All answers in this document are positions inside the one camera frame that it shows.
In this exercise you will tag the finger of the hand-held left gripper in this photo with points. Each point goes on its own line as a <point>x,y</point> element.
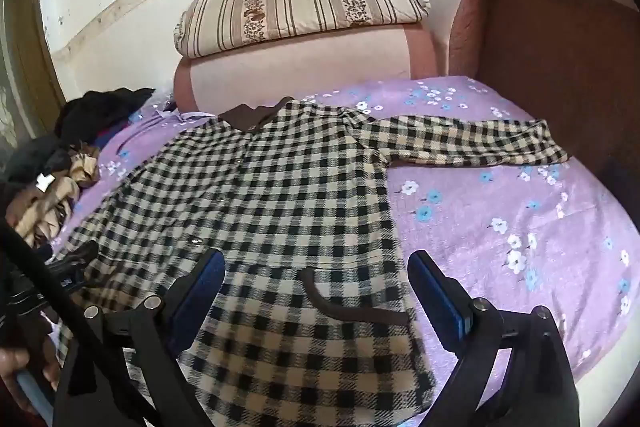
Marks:
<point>80,255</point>

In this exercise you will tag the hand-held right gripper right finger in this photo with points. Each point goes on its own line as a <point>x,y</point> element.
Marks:
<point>440,294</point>

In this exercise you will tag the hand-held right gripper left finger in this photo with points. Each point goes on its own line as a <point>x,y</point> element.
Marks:
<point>212,274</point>

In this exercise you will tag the black beige checked coat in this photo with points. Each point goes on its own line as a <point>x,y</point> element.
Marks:
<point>300,187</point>

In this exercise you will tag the person's left hand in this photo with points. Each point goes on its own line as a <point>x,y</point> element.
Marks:
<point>15,364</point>

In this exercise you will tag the white paper tag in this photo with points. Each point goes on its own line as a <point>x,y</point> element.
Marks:
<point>45,181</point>

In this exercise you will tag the purple floral bedsheet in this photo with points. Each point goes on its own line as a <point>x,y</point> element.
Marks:
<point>475,207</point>

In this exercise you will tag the dark grey garment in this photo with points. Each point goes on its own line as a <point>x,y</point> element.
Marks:
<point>30,157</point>

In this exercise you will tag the black garment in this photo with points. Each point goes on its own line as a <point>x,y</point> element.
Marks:
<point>100,109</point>

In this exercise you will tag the patterned glass door panel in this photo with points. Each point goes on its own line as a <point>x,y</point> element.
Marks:
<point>7,107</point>

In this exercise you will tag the brown cream upholstered bedside unit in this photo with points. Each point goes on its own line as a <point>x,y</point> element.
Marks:
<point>540,47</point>

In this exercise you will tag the striped floral pillow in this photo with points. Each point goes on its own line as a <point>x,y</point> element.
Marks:
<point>300,2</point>

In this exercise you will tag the wooden door frame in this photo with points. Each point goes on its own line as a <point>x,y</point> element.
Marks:
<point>30,57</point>

